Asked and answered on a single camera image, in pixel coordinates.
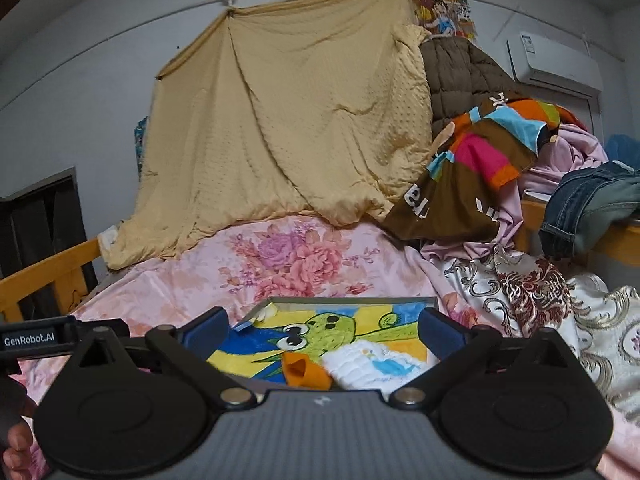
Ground brown quilted blanket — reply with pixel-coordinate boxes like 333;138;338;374
419;37;526;136

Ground white air conditioner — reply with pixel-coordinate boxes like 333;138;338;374
506;30;605;93

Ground blue plastic bag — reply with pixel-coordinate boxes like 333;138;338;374
605;134;640;168

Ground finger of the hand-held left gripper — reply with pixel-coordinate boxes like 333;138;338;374
0;316;128;362

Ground cartoon wall poster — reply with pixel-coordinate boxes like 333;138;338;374
405;0;478;41

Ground person's left hand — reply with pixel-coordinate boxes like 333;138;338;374
0;399;49;480

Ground orange cloth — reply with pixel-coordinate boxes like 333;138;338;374
281;351;333;391

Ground grey tray with cartoon lining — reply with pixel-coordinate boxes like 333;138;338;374
205;296;441;391

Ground wooden bed rail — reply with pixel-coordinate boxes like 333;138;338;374
517;199;640;281
0;237;101;323

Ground blue jeans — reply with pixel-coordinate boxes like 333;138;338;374
539;161;640;261

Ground pink floral bedsheet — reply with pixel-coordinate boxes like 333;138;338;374
15;212;640;480

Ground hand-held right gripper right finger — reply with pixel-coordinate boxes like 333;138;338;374
387;306;571;411

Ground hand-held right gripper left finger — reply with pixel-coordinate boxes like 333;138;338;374
72;306;258;411

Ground white printed pillow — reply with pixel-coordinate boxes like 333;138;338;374
97;225;121;266

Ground white soft towel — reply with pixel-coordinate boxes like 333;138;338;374
320;341;426;392

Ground teal printed wall hanging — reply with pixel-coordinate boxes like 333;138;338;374
134;117;151;176

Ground brown colourful striped cloth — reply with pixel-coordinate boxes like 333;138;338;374
382;92;576;241

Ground yellow dotted blanket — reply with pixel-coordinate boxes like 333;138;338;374
102;0;436;271

